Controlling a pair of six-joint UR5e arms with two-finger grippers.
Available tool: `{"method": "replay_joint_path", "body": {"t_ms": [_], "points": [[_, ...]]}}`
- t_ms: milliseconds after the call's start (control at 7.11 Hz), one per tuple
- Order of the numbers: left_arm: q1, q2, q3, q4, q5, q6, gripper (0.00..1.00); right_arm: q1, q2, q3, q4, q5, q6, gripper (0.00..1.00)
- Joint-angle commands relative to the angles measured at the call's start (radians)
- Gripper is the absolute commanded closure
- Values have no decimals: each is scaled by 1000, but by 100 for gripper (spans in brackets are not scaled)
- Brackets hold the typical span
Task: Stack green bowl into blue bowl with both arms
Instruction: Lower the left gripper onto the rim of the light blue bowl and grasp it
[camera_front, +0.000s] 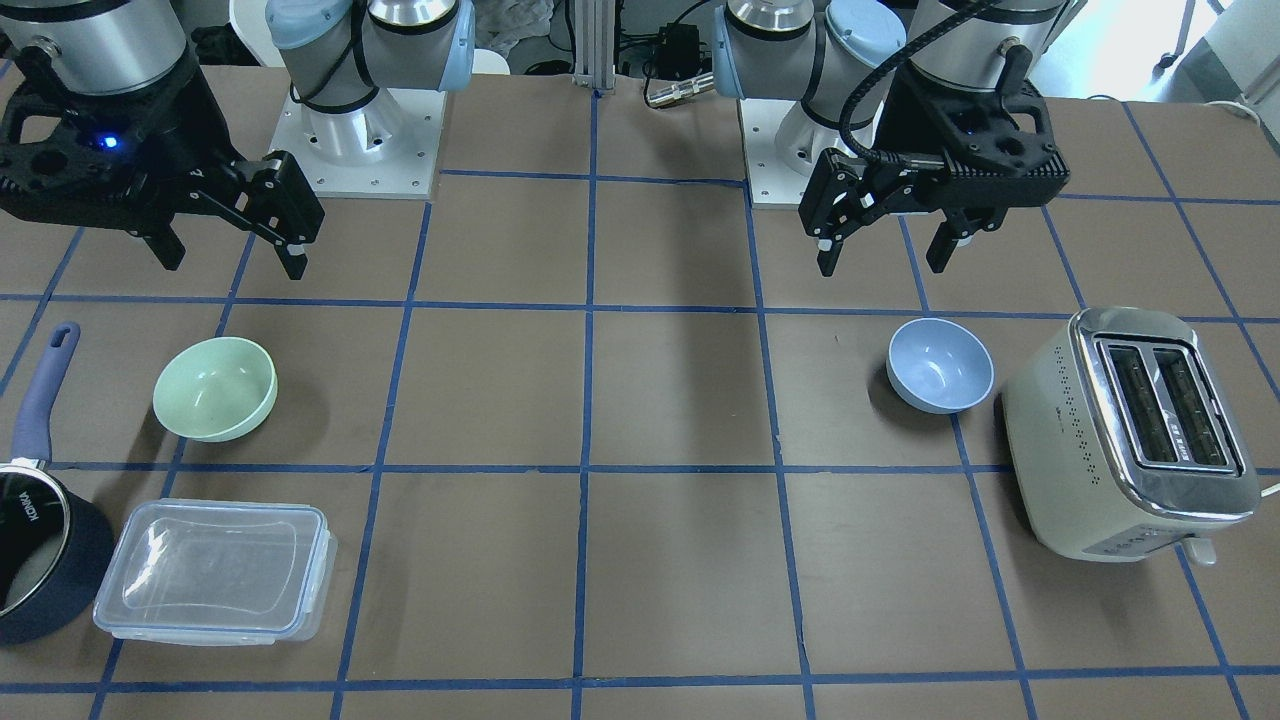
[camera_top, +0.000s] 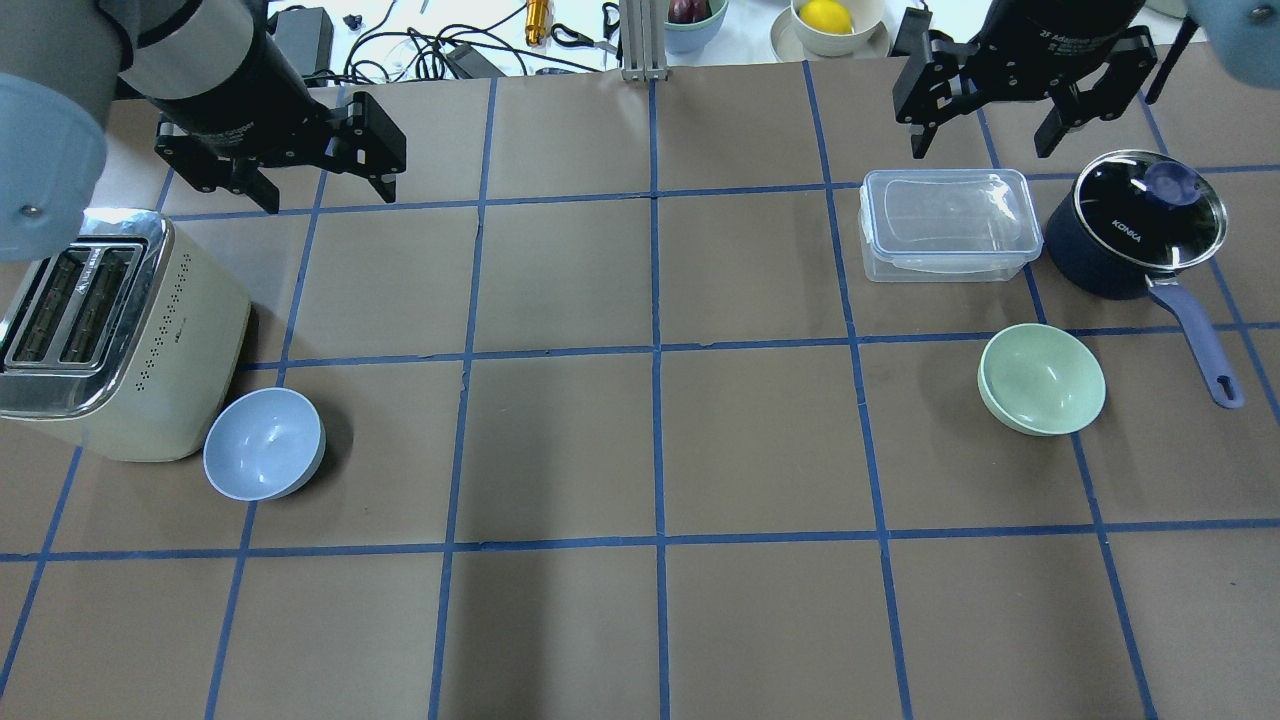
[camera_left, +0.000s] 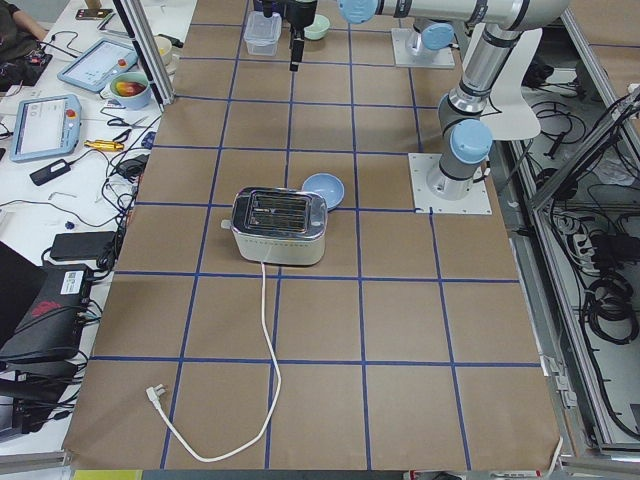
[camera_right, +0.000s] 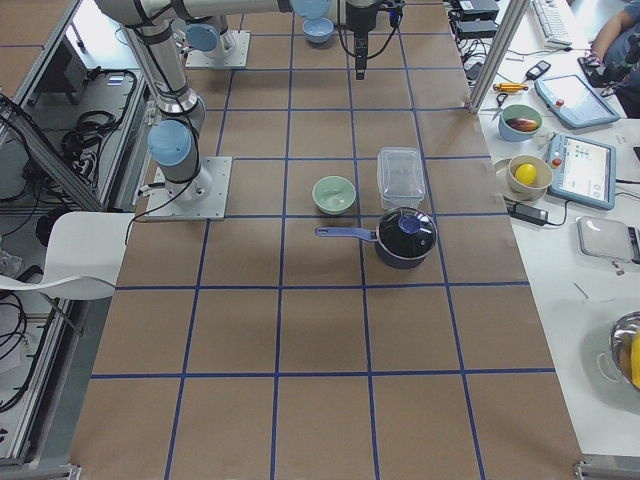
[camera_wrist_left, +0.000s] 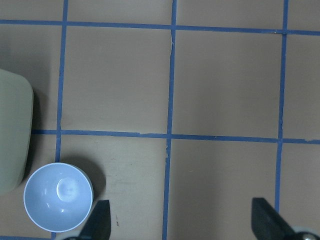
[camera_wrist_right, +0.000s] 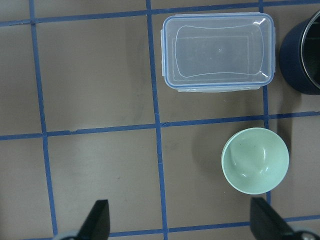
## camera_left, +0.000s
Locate cream and chrome toaster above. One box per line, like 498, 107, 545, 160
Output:
221, 186, 328, 266

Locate aluminium frame post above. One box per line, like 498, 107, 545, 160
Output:
113, 0, 175, 110

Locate blue teach pendant far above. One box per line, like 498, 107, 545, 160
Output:
57, 39, 138, 93

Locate blue bowl with fruit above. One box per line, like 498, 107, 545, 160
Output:
109, 72, 151, 110

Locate clear plastic food container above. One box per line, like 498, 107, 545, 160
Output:
243, 11, 282, 57

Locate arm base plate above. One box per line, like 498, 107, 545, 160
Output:
391, 28, 455, 70
408, 153, 492, 215

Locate black power brick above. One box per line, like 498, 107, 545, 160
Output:
49, 231, 115, 261

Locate white chair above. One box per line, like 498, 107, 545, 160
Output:
481, 29, 542, 141

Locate white bowl with lemon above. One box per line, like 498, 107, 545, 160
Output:
154, 35, 173, 66

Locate blue teach pendant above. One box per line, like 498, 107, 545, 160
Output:
57, 39, 138, 93
9, 94, 82, 163

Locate gold metal tool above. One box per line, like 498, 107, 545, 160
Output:
84, 140, 125, 152

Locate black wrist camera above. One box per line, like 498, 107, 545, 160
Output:
253, 0, 282, 18

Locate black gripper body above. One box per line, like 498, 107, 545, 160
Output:
286, 0, 317, 28

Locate black scissors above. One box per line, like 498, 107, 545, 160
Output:
106, 116, 147, 143

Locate blue teach pendant near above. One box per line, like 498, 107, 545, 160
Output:
9, 94, 82, 163

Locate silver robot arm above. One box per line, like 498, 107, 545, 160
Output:
338, 1, 569, 201
412, 17, 455, 55

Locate green bowl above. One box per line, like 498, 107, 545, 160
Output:
304, 14, 331, 41

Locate black power adapter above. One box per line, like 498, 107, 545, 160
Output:
30, 159, 71, 186

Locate white toaster power cord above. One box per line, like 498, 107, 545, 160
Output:
145, 260, 282, 463

